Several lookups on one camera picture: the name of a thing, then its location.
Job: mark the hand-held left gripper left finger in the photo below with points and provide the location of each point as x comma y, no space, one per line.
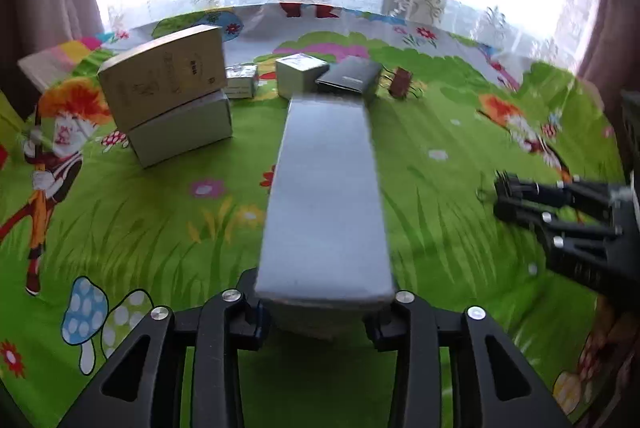
250,318

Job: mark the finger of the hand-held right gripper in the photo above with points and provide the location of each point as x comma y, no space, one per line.
550,198
595,258

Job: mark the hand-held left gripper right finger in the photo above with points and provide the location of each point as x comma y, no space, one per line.
382,333

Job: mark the white barcode box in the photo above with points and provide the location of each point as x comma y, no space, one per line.
325,208

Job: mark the green cartoon printed bedsheet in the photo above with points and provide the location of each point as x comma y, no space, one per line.
450,188

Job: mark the small brown box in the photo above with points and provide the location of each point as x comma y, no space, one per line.
400,83

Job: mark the large white box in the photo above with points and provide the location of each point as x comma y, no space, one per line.
180,133

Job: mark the black box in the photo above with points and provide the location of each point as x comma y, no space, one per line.
350,76

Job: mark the small white box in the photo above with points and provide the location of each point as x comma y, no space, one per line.
241,83

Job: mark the white box with label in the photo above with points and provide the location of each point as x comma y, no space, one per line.
295,78

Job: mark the large beige box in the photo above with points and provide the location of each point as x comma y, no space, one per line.
160,73

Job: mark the colourful block quilt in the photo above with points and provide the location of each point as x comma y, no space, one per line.
7,128

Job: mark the colourful striped pillow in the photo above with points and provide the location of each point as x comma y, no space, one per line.
50,61

